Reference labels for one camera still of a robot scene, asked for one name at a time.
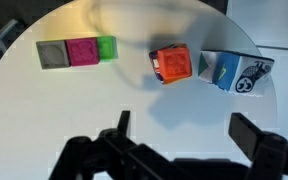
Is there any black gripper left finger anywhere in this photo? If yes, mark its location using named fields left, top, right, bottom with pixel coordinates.
left=117, top=110, right=131, bottom=135

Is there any pink plastic block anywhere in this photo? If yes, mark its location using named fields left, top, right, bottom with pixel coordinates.
left=66, top=37, right=100, bottom=66

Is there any orange plastic block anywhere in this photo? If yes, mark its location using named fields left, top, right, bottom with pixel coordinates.
left=157, top=48, right=192, bottom=83

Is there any white round table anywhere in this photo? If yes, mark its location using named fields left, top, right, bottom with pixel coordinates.
left=0, top=0, right=277, bottom=180

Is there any grey plastic block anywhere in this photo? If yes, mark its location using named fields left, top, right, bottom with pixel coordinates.
left=36, top=40, right=70, bottom=69

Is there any black white paper cube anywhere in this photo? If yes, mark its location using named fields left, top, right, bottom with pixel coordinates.
left=231, top=56, right=274, bottom=97

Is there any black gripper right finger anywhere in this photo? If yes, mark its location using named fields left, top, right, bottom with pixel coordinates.
left=228, top=112, right=264, bottom=160

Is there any blue white paper cube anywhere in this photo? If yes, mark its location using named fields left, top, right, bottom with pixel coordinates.
left=198, top=51, right=240, bottom=91

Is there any green plastic block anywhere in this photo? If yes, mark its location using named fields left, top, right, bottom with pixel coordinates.
left=97, top=36, right=118, bottom=61

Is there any purple patterned paper cube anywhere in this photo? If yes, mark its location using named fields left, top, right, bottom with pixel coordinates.
left=149, top=43, right=189, bottom=84

